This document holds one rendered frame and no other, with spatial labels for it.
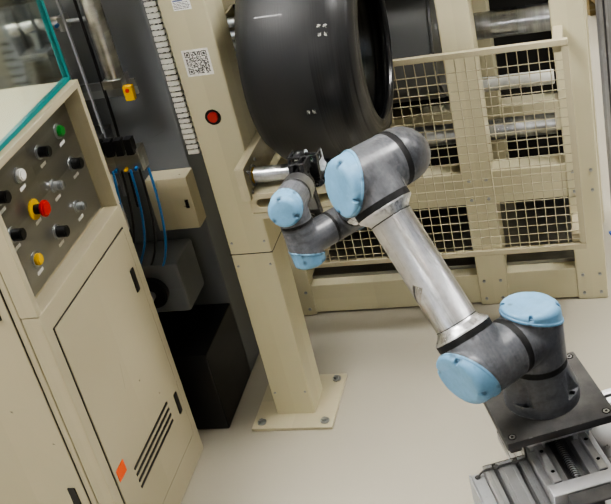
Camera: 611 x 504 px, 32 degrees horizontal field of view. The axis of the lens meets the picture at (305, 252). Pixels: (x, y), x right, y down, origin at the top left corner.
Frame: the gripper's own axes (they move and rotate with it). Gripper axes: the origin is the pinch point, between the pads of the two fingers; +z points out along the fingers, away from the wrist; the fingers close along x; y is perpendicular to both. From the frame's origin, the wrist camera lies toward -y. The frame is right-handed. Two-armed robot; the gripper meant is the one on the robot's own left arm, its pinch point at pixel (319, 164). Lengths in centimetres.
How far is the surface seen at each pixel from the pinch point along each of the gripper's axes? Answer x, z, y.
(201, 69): 33.4, 21.8, 22.3
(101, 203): 66, 9, -8
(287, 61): 3.5, 1.8, 26.1
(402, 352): 3, 68, -93
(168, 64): 43, 23, 25
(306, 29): -2.0, 3.8, 32.7
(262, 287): 33, 30, -47
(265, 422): 43, 32, -96
